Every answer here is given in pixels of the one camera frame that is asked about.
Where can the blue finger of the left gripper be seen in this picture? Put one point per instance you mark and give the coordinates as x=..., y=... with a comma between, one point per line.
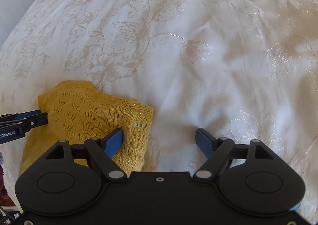
x=20, y=115

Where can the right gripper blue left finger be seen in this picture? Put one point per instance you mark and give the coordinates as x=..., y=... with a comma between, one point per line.
x=101, y=152

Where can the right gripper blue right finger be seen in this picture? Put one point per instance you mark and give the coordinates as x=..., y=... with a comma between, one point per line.
x=217, y=151

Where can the yellow knit sweater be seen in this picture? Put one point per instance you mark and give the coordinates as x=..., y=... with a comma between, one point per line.
x=78, y=111

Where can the white embroidered bedspread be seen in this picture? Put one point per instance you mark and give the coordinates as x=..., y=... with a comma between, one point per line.
x=245, y=69

